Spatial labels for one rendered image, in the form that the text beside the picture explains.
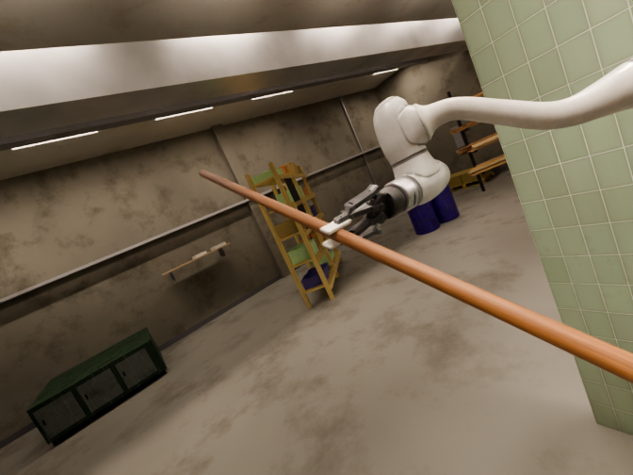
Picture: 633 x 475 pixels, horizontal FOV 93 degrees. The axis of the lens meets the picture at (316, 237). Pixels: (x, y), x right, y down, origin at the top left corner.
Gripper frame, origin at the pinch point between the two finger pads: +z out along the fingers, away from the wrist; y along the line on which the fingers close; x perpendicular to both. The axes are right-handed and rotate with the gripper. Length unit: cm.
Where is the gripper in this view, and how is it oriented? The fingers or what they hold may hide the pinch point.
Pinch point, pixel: (336, 233)
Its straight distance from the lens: 66.7
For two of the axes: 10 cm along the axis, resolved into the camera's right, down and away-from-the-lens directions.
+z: -7.6, 4.3, -4.9
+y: 1.4, 8.5, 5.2
